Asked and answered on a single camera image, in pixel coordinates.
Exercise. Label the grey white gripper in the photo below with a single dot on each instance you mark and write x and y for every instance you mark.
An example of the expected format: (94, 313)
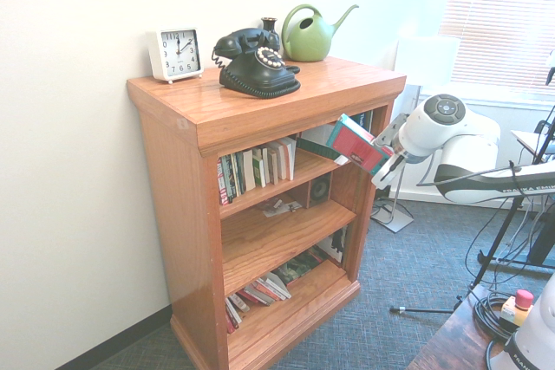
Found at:
(392, 134)

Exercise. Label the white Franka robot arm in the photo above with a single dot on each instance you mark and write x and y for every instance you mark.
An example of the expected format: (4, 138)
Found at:
(468, 140)

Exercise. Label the white floor lamp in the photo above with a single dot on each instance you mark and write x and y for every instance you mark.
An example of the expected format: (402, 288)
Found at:
(429, 58)

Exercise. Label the wooden box speaker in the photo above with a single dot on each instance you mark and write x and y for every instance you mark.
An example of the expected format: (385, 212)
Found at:
(321, 190)

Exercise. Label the white book orange edge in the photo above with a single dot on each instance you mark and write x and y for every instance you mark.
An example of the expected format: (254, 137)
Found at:
(281, 162)
(291, 157)

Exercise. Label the small photo card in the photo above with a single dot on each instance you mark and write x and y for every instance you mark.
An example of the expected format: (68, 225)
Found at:
(292, 205)

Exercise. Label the green watering can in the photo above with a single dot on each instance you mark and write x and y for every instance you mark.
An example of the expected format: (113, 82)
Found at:
(308, 40)

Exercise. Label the dark picture cover book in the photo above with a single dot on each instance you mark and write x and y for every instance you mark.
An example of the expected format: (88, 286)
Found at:
(336, 246)

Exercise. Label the tan cover book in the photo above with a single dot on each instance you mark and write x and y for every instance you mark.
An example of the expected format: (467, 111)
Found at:
(271, 168)

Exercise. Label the white flat board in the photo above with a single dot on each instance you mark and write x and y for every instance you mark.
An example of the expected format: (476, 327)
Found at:
(529, 138)

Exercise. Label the green cover book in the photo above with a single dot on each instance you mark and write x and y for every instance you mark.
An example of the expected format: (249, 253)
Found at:
(259, 173)

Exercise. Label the white paper card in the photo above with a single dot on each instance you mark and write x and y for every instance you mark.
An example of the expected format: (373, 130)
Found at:
(271, 212)

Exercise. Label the black vintage rotary telephone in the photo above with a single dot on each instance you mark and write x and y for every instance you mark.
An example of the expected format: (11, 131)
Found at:
(256, 79)

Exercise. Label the cream page book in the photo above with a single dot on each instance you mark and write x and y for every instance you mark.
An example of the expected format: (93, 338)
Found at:
(248, 170)

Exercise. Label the dark green flat book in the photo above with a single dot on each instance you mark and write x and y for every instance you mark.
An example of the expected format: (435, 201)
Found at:
(299, 266)

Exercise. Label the small dark vase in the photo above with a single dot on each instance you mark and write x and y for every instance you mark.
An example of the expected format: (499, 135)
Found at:
(269, 25)

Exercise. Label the dark green spine book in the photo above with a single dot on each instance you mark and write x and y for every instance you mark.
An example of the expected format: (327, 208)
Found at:
(231, 177)

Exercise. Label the red white spine book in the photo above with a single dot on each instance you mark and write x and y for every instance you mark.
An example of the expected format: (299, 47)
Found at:
(223, 183)

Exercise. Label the black tripod leg rod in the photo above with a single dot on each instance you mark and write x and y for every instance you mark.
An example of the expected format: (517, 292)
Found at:
(425, 309)

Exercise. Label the black slanted stand leg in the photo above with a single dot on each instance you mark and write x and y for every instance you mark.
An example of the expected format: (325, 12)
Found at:
(544, 240)

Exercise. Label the white leaning book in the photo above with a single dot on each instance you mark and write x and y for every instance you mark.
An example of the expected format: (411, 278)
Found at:
(277, 285)

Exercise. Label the orange red leaning book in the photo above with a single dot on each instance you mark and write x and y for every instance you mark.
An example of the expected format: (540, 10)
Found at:
(260, 296)

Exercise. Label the yellow red emergency stop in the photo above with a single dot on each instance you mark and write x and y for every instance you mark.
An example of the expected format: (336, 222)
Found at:
(513, 311)

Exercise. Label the wooden oak bookcase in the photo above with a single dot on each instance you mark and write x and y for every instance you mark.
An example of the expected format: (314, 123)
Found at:
(182, 214)

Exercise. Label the white square alarm clock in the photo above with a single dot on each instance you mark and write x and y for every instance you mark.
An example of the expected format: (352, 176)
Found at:
(180, 53)

